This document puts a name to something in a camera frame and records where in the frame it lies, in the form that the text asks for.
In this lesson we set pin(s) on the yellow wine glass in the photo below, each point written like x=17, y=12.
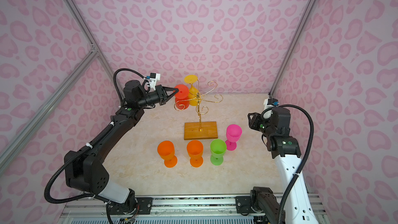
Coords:
x=193, y=91

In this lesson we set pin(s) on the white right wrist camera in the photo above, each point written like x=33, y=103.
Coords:
x=270, y=102

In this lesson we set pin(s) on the aluminium frame post back right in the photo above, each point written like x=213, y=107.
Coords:
x=299, y=30

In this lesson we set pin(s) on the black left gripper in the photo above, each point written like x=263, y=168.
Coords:
x=161, y=94

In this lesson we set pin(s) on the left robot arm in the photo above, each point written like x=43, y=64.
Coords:
x=84, y=168

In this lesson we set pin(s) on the aluminium frame post back left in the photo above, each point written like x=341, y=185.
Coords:
x=88, y=34

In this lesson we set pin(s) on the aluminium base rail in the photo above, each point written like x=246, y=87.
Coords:
x=169, y=209

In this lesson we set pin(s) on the pink wine glass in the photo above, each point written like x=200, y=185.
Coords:
x=233, y=134

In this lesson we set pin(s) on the wooden rack base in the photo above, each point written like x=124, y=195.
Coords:
x=200, y=131

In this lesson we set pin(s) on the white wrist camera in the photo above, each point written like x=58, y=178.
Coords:
x=270, y=102
x=151, y=80

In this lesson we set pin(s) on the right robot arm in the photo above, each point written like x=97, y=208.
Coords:
x=294, y=207

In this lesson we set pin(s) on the red wine glass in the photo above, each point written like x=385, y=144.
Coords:
x=181, y=98

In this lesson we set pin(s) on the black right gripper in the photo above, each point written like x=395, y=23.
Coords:
x=253, y=123

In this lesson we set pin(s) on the gold wire glass rack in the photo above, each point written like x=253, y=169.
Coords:
x=203, y=98

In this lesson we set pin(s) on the green wine glass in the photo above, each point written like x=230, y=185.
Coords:
x=218, y=148

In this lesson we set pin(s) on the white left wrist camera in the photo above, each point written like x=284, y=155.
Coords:
x=151, y=80

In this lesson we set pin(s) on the aluminium frame post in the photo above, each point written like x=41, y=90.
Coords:
x=88, y=34
x=299, y=30

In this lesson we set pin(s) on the orange wine glass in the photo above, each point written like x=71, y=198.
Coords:
x=166, y=151
x=195, y=151

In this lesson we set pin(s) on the aluminium frame left horizontal bar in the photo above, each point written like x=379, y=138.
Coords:
x=20, y=140

